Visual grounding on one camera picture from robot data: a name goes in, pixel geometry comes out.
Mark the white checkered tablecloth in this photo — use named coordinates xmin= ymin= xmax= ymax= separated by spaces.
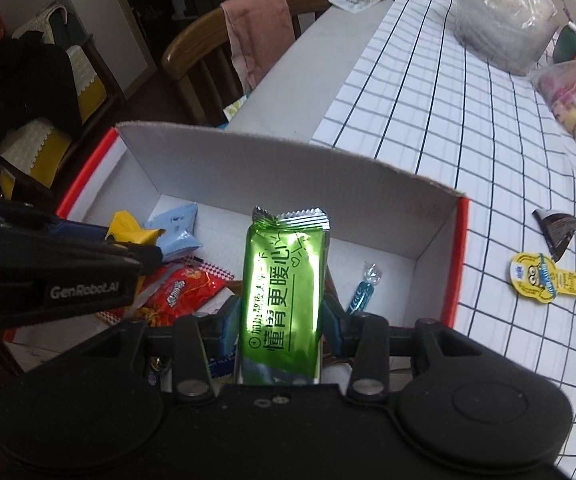
xmin=309 ymin=0 xmax=576 ymax=480

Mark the small yellow snack packet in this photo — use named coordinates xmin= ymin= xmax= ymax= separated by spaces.
xmin=105 ymin=211 xmax=166 ymax=247

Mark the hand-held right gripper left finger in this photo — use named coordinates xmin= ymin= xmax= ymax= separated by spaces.
xmin=82 ymin=295 xmax=243 ymax=401

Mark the black clothing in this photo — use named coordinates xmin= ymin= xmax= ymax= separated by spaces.
xmin=0 ymin=30 xmax=84 ymax=153

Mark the light blue snack packet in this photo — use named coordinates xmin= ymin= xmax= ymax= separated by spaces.
xmin=144 ymin=202 xmax=203 ymax=262

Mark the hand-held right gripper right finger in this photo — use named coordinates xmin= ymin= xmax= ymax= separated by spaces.
xmin=321 ymin=295 xmax=474 ymax=401

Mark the brown chocolate packet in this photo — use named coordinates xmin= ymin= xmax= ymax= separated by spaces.
xmin=533 ymin=207 xmax=576 ymax=263

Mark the green and silver foil packet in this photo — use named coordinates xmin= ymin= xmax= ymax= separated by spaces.
xmin=234 ymin=205 xmax=331 ymax=386

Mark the yellow cushioned chair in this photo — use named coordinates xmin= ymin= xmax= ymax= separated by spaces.
xmin=0 ymin=4 xmax=109 ymax=171

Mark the red snack packet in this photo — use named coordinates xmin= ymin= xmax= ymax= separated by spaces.
xmin=95 ymin=259 xmax=236 ymax=328

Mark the pink cloth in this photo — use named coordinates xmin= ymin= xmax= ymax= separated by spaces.
xmin=220 ymin=0 xmax=296 ymax=93

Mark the clear plastic bag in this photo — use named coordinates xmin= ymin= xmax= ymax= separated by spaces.
xmin=453 ymin=0 xmax=559 ymax=77

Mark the blue candy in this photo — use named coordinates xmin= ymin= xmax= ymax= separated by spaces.
xmin=344 ymin=261 xmax=385 ymax=315

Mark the wooden chair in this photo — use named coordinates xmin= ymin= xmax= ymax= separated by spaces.
xmin=162 ymin=0 xmax=333 ymax=128

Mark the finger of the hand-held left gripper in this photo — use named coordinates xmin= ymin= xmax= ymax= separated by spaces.
xmin=0 ymin=202 xmax=111 ymax=241
xmin=0 ymin=232 xmax=164 ymax=281

